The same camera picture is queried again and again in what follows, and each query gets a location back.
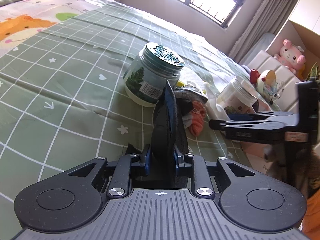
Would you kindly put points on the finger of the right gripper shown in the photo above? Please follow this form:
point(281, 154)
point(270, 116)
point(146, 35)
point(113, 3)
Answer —
point(265, 115)
point(243, 130)

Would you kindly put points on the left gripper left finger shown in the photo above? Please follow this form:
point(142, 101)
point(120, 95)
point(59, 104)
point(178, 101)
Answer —
point(124, 172)

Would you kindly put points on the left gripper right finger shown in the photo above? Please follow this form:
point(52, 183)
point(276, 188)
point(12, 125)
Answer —
point(195, 168)

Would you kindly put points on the pink cardboard box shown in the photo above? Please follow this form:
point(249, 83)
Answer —
point(262, 149)

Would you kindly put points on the colourful toy figure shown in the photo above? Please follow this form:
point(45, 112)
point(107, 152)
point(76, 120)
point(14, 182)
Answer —
point(267, 85)

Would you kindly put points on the clear jar with flower label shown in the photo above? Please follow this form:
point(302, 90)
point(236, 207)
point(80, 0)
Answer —
point(238, 96)

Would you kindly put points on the cream padded headboard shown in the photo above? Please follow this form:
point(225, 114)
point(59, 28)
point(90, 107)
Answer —
point(288, 100)

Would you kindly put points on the potted green plant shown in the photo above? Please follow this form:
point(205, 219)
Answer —
point(314, 74)

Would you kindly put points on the pink plush toy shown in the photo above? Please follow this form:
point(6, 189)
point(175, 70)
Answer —
point(291, 56)

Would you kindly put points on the yellow rimmed round lid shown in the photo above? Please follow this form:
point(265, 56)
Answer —
point(181, 84)

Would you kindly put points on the green lidded glass jar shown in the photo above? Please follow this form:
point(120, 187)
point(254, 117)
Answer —
point(153, 67)

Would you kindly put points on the green grid bed sheet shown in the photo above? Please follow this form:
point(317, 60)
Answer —
point(63, 100)

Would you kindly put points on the right grey curtain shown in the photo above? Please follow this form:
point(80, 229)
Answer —
point(269, 18)

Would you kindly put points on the cartoon print blanket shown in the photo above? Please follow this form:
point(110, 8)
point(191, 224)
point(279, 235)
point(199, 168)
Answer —
point(22, 19)

